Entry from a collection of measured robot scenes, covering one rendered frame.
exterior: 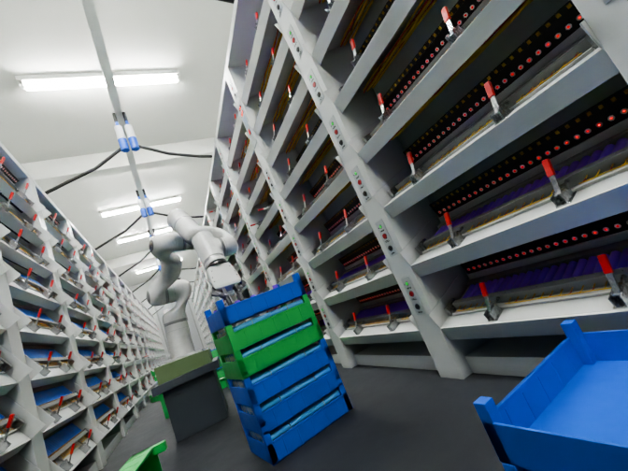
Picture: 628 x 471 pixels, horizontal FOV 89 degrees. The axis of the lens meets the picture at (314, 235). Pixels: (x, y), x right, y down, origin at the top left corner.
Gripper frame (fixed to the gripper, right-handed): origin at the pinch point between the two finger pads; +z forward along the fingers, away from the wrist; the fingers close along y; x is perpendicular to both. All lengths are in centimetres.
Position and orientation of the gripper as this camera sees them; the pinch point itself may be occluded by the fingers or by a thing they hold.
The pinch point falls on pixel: (235, 299)
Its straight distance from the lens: 115.0
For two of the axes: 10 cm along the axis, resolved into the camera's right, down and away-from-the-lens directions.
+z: 5.4, 6.7, -5.0
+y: -8.0, 2.2, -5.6
